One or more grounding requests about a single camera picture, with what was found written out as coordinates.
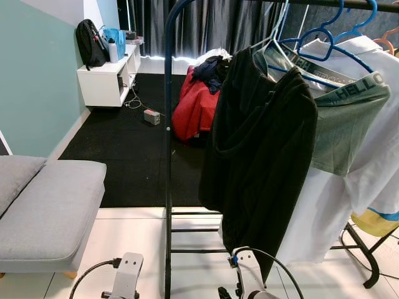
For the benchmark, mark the white clothes hanger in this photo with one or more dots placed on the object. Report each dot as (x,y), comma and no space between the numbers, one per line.
(277,37)

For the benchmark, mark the dark clothes pile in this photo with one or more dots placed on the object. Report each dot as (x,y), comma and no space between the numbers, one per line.
(212,71)

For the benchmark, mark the yellow hanging garment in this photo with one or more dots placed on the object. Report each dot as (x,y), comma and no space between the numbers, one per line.
(377,224)

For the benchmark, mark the grey cushion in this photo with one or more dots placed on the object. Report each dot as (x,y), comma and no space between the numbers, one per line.
(15,180)

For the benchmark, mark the white hanging shirt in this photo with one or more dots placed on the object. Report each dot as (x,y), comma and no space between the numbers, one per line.
(330,212)

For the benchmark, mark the black clothes rack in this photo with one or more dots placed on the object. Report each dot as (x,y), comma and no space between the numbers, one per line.
(168,156)

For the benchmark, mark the white shelf unit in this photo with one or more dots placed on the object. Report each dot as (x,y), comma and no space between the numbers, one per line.
(103,84)

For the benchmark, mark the grey upholstered footstool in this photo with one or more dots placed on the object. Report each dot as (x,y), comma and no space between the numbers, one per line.
(50,212)

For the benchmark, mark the pink clothes hanger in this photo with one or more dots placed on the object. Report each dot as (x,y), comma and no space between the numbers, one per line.
(388,37)

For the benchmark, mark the dark grey curtain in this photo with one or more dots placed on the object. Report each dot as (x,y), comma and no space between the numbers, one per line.
(187,25)

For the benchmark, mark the white bottle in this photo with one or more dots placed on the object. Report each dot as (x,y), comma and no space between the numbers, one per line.
(112,51)

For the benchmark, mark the black floor rug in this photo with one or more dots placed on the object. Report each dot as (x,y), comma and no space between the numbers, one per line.
(124,162)

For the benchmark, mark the black hanging garment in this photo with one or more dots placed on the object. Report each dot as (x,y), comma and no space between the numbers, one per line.
(262,156)

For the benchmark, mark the red cloth bundle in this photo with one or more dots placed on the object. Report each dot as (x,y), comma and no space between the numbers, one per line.
(193,112)

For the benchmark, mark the blue clothes hanger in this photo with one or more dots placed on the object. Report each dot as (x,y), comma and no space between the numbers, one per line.
(365,22)
(324,37)

